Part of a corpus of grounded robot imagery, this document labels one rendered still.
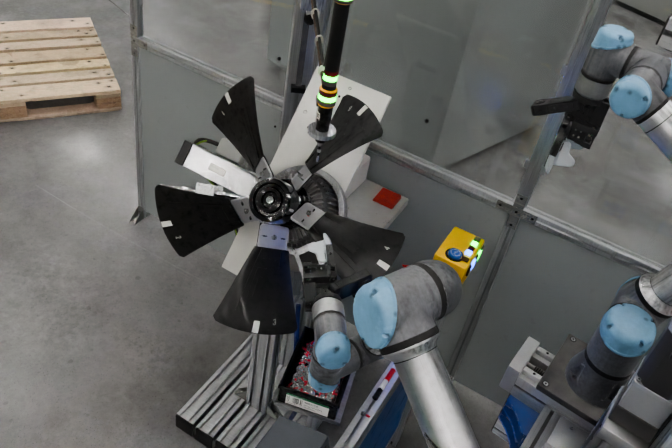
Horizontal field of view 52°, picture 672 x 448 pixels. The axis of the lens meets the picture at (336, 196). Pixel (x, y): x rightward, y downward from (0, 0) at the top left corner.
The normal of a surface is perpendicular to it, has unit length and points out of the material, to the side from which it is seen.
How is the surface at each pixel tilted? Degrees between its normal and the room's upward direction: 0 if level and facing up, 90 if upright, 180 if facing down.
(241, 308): 52
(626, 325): 8
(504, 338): 90
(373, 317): 86
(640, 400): 90
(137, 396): 0
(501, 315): 90
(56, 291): 0
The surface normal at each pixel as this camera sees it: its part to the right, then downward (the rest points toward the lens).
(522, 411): 0.15, -0.77
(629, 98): -0.58, 0.43
